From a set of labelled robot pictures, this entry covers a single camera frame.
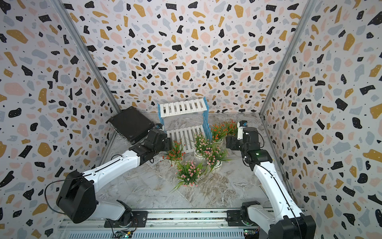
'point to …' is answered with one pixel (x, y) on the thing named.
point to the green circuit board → (123, 234)
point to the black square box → (131, 123)
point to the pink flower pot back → (202, 145)
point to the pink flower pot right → (215, 157)
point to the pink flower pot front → (188, 172)
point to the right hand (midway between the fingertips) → (234, 137)
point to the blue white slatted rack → (183, 120)
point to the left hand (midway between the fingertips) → (169, 139)
